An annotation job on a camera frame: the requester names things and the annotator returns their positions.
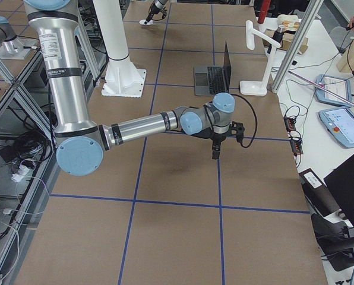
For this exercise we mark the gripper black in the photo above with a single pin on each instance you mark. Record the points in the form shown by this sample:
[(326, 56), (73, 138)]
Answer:
[(217, 138), (155, 8)]

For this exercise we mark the white computer mouse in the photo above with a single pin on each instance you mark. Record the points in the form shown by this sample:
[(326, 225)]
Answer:
[(144, 22)]

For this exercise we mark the grey laptop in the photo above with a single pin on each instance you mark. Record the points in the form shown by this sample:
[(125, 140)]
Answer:
[(211, 80)]

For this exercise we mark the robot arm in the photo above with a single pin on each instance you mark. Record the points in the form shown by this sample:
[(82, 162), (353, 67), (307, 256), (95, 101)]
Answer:
[(1, 38), (82, 141)]

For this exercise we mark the white desk lamp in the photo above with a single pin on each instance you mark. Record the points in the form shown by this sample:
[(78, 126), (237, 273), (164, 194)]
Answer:
[(258, 66)]

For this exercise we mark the red object at edge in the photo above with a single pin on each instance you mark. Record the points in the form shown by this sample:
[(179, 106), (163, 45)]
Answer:
[(263, 11)]

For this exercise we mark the near blue teach pendant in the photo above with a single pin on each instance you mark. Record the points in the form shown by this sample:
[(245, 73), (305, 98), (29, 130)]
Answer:
[(339, 121)]

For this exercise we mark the blue teach pendant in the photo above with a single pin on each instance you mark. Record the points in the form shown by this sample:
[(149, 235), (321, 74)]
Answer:
[(339, 121), (340, 86)]

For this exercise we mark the black monitor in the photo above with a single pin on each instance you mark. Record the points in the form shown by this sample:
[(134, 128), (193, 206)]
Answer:
[(340, 183)]

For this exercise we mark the far blue teach pendant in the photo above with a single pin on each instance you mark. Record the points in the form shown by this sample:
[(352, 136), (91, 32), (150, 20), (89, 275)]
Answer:
[(340, 86)]

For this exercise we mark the white camera pole mount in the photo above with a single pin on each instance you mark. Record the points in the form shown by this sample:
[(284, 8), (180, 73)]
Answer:
[(122, 78)]

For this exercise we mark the aluminium frame post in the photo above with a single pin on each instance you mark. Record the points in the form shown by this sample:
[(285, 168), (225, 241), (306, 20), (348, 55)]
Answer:
[(305, 24)]

